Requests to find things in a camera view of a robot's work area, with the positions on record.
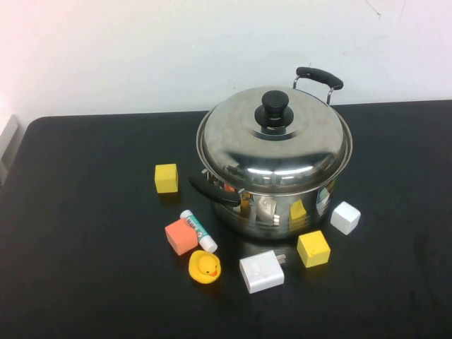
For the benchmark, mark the yellow rubber duck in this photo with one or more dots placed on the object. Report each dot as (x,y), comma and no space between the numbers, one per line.
(204,267)

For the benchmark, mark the white glue stick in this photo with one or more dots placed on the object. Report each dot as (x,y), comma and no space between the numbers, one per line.
(201,233)

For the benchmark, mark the white plug charger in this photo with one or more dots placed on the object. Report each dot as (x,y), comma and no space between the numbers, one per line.
(261,273)

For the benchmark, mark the grey wall trunking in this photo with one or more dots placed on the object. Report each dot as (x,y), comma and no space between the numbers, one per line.
(7,141)

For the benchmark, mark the orange foam cube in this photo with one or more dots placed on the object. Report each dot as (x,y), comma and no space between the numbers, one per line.
(181,236)

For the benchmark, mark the steel lid with black knob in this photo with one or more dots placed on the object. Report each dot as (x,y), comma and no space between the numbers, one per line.
(229,141)

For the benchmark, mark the white foam cube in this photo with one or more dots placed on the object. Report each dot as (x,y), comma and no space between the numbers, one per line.
(345,218)

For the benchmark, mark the yellow foam cube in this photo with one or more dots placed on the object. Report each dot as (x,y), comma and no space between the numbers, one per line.
(313,250)
(166,178)

